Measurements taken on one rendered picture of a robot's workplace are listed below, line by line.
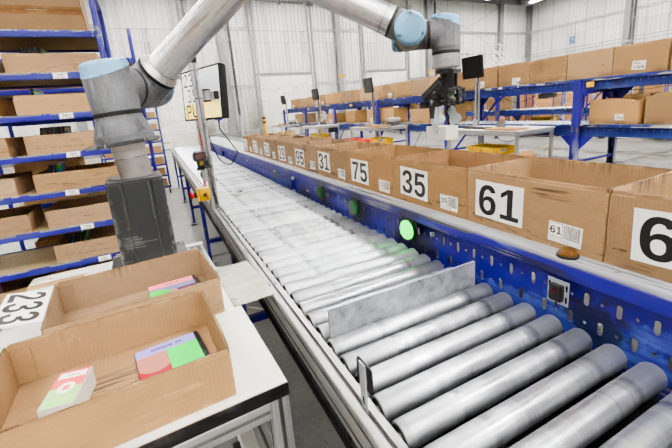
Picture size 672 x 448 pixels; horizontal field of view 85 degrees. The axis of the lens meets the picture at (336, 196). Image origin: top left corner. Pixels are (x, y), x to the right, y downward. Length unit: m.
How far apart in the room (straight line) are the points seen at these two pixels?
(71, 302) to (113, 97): 0.64
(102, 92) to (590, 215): 1.41
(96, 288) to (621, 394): 1.26
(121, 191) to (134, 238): 0.17
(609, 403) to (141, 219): 1.34
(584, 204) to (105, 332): 1.10
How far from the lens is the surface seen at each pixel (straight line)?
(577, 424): 0.78
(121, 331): 1.01
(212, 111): 2.30
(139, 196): 1.43
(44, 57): 2.46
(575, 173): 1.32
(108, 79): 1.44
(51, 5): 2.57
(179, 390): 0.77
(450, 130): 1.32
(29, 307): 1.16
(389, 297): 0.96
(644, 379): 0.91
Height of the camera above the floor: 1.26
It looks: 13 degrees down
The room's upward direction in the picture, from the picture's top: 5 degrees counter-clockwise
